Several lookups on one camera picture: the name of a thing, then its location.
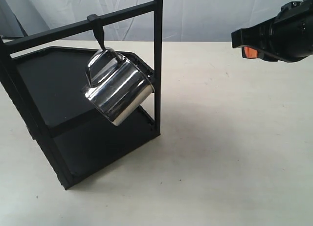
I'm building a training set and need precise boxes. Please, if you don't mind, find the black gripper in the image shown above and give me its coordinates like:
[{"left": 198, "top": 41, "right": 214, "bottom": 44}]
[{"left": 231, "top": 18, "right": 284, "bottom": 62}]

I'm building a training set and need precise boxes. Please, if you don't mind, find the stainless steel mug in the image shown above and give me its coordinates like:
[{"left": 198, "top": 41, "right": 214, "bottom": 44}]
[{"left": 82, "top": 47, "right": 155, "bottom": 126}]

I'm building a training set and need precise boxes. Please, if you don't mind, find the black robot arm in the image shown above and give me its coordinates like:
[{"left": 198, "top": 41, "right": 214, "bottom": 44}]
[{"left": 231, "top": 0, "right": 313, "bottom": 63}]

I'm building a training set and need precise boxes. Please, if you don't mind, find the black metal rack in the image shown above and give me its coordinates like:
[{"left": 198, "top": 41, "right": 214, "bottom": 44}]
[{"left": 0, "top": 0, "right": 163, "bottom": 189}]

